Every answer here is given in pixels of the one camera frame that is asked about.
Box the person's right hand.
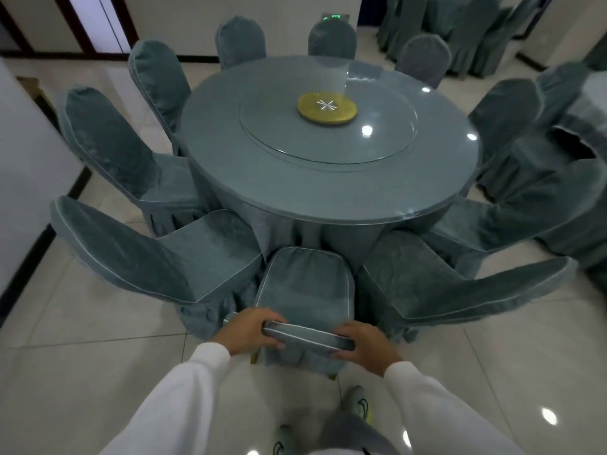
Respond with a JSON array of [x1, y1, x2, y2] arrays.
[[330, 320, 404, 378]]

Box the person's left hand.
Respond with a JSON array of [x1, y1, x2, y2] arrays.
[[208, 307, 288, 357]]

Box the teal covered chair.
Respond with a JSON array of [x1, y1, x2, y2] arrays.
[[358, 229, 579, 344], [536, 184, 607, 276], [49, 195, 266, 342], [56, 86, 209, 238], [424, 158, 607, 280], [223, 246, 357, 380], [216, 15, 267, 70], [536, 61, 594, 138], [468, 78, 570, 202], [128, 40, 193, 157], [308, 18, 358, 61], [396, 33, 452, 90]]

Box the cluster of teal banquet chairs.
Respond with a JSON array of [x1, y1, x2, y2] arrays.
[[377, 0, 553, 79]]

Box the person's right forearm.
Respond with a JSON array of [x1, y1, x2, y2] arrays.
[[383, 361, 527, 455]]

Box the person's left forearm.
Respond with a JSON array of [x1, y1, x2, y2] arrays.
[[99, 342, 232, 455]]

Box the person's right shoe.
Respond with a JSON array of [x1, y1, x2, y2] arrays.
[[343, 385, 373, 425]]

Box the person's shoe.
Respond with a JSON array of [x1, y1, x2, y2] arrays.
[[273, 425, 297, 455], [343, 385, 373, 425]]

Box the person's grey trousers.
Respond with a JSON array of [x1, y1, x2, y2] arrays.
[[322, 409, 399, 455]]

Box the person's left shoe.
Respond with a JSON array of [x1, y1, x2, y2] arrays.
[[273, 425, 297, 455]]

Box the round teal table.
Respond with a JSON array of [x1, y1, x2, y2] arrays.
[[179, 55, 481, 261]]

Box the round glass turntable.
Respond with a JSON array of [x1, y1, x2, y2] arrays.
[[238, 73, 419, 166]]

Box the gold turntable hub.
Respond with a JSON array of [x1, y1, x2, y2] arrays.
[[297, 91, 359, 126]]

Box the dark framed glass window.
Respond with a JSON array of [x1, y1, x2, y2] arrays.
[[49, 0, 139, 55]]

